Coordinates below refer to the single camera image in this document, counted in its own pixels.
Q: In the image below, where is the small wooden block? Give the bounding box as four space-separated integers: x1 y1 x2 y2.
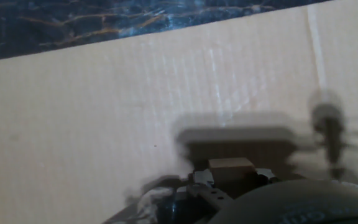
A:
208 157 257 187

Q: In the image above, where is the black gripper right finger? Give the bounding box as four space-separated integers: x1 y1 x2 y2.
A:
255 168 280 184

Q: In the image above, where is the brown cardboard sheet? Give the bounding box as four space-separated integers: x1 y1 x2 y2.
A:
0 0 358 224

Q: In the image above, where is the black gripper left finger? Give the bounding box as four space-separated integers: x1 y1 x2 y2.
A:
186 169 234 212

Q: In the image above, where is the dark marble pattern mat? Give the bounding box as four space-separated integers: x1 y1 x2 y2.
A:
0 0 332 63

